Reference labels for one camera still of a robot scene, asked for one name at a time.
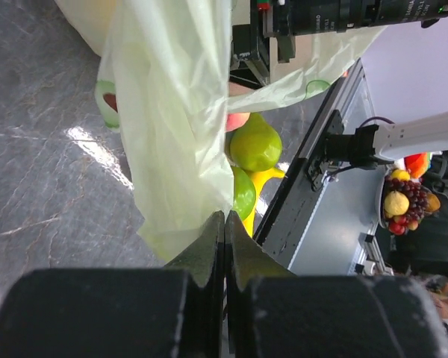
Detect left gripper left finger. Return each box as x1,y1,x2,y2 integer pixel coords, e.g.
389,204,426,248
0,212,225,357

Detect background fruit bowl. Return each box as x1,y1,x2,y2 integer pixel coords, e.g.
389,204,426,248
376,167,441,236

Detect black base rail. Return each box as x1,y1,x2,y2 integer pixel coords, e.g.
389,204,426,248
253,62,379,275

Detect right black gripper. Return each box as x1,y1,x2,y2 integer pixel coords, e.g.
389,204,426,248
229,1,343,90

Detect yellow fake banana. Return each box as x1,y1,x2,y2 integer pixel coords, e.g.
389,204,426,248
243,168,285,237

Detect green fake apple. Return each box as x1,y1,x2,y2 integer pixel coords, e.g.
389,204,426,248
231,166,256,220

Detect pink fake peach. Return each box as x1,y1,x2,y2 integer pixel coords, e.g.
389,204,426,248
225,113,250,132

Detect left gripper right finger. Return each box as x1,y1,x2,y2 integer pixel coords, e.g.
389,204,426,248
224,212,448,357

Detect light green plastic bag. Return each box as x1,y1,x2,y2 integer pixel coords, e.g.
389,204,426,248
57,1,382,261

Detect green fake pear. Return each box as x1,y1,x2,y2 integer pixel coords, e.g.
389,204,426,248
229,113,282,172

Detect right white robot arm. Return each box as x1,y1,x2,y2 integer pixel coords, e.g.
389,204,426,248
230,1,448,169

